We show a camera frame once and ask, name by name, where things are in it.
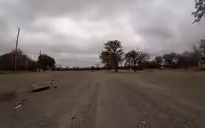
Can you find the dark bushy tree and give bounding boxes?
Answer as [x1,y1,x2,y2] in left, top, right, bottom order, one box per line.
[37,53,57,71]

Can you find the large dark tree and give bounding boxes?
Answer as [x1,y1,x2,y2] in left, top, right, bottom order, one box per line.
[98,39,125,73]

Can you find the dark tree line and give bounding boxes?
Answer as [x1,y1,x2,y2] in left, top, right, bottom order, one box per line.
[0,49,39,72]

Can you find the row of trees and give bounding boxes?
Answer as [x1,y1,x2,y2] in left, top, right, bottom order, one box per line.
[143,37,205,71]

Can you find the dry brown grass field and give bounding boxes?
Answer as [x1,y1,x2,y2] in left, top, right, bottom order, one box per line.
[0,70,66,104]
[129,69,205,88]

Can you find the small dark tree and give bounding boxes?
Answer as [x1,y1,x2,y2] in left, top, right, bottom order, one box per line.
[124,49,146,72]

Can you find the brown dirt road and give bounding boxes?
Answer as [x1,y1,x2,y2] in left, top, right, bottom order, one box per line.
[0,69,205,128]

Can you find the tall bare pole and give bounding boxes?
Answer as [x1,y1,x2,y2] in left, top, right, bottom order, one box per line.
[13,26,21,72]

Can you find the overhanging tree branches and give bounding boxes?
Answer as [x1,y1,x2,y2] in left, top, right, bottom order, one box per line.
[191,0,205,24]

